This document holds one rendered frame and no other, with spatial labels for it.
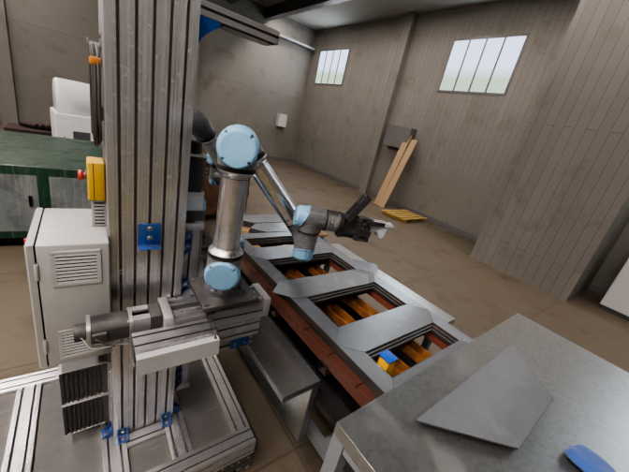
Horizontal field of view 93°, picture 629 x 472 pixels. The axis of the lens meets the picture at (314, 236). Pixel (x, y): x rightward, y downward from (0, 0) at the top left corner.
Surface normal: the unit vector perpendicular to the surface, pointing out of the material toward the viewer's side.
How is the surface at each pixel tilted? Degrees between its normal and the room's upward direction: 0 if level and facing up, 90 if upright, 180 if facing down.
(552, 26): 90
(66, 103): 72
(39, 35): 90
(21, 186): 90
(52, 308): 90
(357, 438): 0
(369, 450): 0
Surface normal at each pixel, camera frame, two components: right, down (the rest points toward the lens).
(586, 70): -0.80, 0.04
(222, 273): 0.13, 0.50
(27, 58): 0.56, 0.40
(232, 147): 0.19, 0.26
